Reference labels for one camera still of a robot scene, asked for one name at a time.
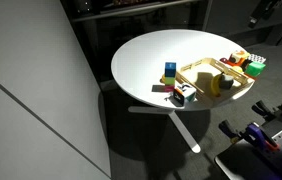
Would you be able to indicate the white multicolour cube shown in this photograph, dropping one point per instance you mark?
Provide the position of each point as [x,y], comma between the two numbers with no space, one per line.
[184,93]

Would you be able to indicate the wooden crate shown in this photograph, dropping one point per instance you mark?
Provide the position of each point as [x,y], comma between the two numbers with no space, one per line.
[200,74]

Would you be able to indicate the blue block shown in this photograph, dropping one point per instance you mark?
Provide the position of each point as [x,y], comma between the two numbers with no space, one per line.
[170,69]

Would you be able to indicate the dark grey block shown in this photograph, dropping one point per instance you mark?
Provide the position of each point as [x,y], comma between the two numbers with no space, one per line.
[226,81]

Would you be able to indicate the lime green block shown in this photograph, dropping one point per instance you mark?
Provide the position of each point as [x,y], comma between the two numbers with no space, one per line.
[169,81]

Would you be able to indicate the round white table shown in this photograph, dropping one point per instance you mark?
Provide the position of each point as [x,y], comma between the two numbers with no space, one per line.
[138,65]

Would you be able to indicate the yellow banana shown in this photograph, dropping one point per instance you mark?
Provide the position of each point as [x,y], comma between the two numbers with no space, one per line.
[214,85]

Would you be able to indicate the white orange picture cube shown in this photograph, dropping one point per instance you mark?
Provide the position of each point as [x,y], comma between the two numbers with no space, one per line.
[237,56]

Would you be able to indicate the purple spring clamp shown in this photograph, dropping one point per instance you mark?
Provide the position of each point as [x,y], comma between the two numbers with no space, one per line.
[253,134]
[267,114]

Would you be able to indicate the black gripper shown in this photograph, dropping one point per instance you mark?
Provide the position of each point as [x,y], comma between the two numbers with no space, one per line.
[263,10]

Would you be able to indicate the pink block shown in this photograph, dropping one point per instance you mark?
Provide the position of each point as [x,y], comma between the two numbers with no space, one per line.
[168,88]

